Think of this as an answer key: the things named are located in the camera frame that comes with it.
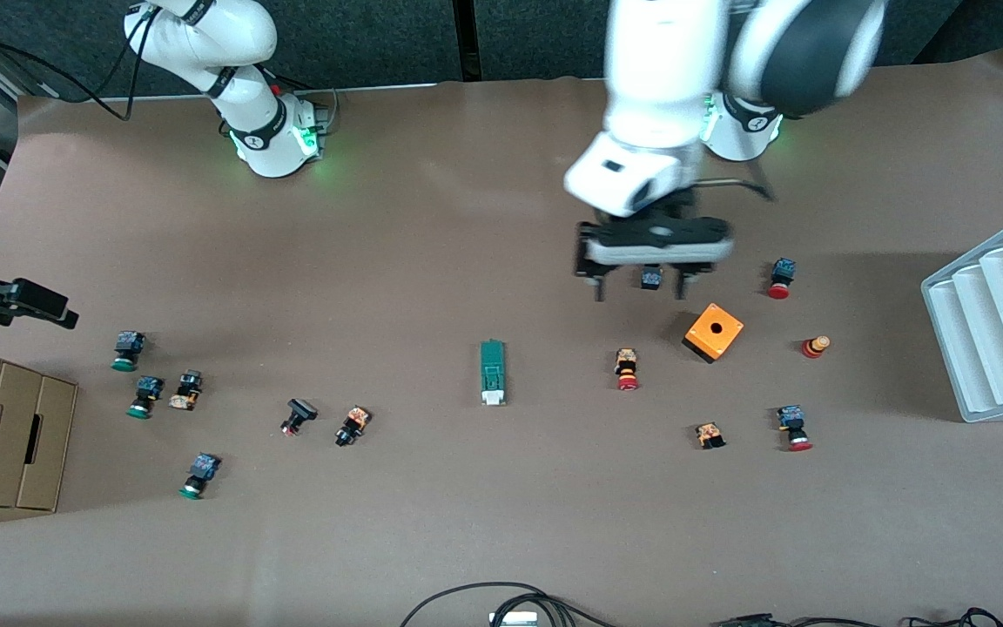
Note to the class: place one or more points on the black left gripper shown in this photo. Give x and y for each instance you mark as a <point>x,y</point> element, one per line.
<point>681,205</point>

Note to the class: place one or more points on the green load switch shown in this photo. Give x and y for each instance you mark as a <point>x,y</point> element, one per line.
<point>493,370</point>

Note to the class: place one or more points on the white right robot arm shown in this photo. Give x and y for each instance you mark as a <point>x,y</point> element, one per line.
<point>249,96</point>

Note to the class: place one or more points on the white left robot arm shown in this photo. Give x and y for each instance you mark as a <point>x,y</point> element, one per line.
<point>658,70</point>

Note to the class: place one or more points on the red emergency stop orange block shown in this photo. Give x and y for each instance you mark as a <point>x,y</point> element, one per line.
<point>627,368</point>

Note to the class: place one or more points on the green mushroom push button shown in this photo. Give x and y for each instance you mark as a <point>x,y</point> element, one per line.
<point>127,350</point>
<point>199,475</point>
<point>146,396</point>

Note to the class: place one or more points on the red mushroom button blue block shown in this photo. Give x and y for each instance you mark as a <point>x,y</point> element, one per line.
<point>793,427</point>
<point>781,278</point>

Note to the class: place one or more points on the orange black contact block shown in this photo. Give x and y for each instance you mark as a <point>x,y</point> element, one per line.
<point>710,434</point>

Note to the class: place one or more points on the red yellow button head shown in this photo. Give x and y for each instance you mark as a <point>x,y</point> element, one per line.
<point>815,347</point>

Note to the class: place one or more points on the brown table cover sheet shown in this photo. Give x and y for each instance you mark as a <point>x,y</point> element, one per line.
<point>467,218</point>

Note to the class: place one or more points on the black push button orange block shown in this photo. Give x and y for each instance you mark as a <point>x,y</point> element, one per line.
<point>352,425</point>

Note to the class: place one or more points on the white ribbed plastic tray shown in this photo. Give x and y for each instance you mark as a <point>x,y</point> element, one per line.
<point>998,331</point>

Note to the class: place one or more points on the small white connector box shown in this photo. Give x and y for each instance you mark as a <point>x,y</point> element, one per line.
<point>513,619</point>

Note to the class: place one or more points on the orange button enclosure box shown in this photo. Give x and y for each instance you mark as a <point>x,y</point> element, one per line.
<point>714,332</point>

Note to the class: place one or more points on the black selector switch orange block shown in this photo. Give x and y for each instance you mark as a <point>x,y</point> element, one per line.
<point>186,390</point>

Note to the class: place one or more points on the black rectangular switch red base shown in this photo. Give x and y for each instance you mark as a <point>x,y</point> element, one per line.
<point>298,415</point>

